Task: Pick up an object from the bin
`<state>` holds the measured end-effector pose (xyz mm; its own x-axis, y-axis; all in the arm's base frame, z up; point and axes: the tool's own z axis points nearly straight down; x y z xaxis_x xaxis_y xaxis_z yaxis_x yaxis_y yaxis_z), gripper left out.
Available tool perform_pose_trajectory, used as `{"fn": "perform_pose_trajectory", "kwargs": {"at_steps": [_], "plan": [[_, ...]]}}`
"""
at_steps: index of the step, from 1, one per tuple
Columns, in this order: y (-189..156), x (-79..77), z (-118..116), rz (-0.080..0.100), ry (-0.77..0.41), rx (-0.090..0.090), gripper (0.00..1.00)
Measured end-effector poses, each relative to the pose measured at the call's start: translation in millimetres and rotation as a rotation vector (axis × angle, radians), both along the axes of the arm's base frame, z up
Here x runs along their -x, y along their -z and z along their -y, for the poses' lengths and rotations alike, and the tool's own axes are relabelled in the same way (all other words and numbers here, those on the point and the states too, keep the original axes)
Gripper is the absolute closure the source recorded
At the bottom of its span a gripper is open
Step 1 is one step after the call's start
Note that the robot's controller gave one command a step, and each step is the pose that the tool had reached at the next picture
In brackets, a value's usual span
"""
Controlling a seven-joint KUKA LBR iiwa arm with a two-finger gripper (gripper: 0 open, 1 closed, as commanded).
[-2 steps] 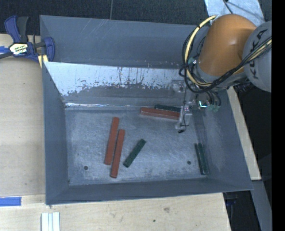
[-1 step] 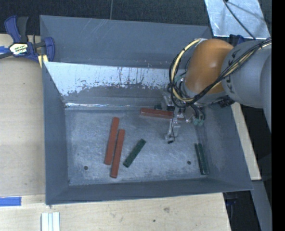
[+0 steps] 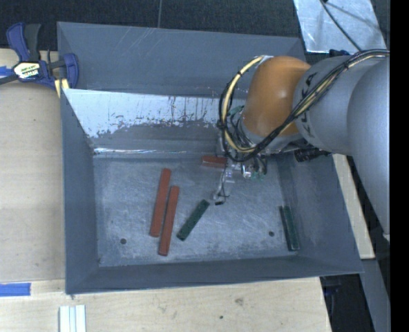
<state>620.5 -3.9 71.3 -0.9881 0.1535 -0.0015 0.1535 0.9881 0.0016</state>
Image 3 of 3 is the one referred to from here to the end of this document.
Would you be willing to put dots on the grey metal bin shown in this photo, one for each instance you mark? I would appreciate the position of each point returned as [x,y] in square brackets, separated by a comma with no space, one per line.
[190,227]

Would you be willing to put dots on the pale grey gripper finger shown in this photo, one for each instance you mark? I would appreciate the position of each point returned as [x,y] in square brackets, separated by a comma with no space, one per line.
[219,185]
[228,189]

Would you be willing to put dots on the dark green flat block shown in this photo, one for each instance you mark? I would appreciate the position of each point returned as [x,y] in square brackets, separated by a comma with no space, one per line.
[193,220]
[290,228]

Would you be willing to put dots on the black cylinder on white bracket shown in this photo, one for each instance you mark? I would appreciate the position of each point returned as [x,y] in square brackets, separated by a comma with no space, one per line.
[306,154]

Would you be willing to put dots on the red-brown flat block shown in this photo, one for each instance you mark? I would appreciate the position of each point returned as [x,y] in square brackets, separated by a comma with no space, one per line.
[160,202]
[213,161]
[169,220]

